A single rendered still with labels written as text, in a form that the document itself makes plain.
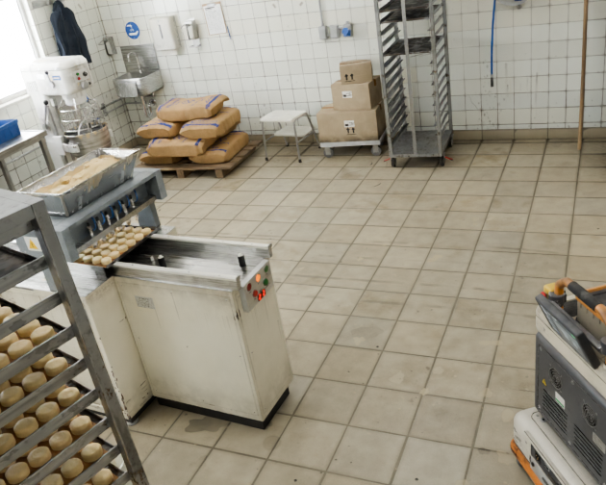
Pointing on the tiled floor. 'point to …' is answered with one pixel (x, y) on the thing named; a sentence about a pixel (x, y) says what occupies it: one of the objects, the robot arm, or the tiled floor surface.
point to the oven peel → (583, 74)
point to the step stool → (289, 127)
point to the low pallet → (205, 164)
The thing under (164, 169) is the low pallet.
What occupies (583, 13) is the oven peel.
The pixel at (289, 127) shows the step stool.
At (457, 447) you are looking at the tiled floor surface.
